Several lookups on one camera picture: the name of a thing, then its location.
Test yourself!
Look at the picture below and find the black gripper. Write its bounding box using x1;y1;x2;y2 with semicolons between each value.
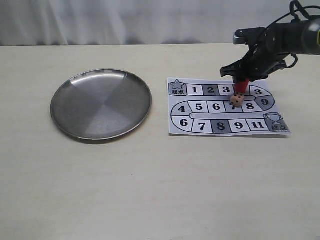
220;21;310;83

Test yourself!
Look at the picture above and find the red cylinder game piece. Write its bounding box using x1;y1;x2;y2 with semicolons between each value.
234;78;250;94

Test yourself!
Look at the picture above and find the wooden die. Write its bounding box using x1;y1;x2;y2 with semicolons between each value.
230;92;245;108

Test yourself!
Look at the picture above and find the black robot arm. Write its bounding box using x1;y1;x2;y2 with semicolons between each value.
220;19;320;83

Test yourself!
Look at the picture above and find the paper game board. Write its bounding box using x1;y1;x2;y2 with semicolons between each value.
167;77;291;137

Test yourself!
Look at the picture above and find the round steel plate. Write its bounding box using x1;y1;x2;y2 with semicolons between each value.
49;68;153;142

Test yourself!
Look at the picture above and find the white backdrop curtain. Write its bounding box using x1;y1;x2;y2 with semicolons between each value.
0;0;290;46

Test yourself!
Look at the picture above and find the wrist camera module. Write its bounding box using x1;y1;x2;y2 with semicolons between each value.
233;27;265;45

